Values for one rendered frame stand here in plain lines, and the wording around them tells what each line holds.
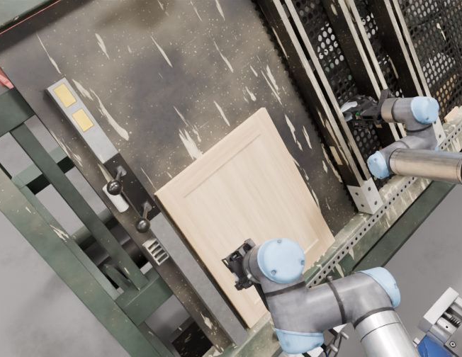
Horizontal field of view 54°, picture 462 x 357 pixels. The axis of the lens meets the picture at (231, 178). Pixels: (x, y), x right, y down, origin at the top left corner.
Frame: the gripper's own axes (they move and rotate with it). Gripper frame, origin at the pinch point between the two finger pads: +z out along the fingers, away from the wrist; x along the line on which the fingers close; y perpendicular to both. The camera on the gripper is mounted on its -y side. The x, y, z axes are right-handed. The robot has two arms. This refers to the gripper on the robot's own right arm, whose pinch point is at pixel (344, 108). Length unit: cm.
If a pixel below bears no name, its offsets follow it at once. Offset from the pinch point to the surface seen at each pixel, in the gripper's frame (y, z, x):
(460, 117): -51, -2, 38
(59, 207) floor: 86, 191, 16
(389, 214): 3.8, -2.7, 45.3
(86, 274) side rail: 99, -3, -15
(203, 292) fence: 78, -2, 14
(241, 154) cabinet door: 42.8, 0.7, -11.2
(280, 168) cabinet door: 33.3, 0.4, 1.1
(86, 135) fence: 78, -2, -43
